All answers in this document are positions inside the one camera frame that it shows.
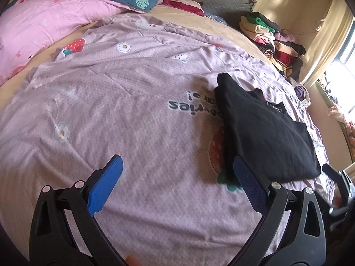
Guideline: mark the window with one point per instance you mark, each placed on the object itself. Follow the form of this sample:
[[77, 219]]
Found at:
[[344, 55]]

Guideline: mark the red and white pillow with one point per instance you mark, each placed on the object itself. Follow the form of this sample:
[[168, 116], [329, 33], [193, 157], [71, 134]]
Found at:
[[183, 5]]

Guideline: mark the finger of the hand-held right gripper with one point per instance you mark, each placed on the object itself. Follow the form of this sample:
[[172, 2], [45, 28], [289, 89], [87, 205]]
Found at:
[[331, 171]]

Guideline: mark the purple and white clothes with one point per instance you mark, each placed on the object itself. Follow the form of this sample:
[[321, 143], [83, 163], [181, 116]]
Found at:
[[302, 92]]

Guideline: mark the pile of folded clothes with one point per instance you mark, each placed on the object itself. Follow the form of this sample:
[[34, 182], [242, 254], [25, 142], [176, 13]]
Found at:
[[274, 41]]

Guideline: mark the lilac strawberry print blanket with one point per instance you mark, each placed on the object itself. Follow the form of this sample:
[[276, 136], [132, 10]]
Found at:
[[124, 102]]

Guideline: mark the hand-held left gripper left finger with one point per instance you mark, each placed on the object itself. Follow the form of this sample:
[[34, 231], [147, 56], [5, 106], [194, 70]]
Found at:
[[105, 183]]

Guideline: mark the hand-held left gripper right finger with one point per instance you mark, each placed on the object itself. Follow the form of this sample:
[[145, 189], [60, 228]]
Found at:
[[249, 185]]

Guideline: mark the beige bed sheet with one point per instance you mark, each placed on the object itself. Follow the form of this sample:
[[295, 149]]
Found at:
[[177, 15]]

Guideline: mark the black garment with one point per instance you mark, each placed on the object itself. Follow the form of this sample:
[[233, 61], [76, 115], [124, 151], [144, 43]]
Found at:
[[263, 133]]

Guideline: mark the cream curtain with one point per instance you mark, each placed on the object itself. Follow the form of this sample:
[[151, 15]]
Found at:
[[327, 44]]

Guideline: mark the pink and blue quilt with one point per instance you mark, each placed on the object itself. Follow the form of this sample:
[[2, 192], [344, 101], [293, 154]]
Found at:
[[41, 25]]

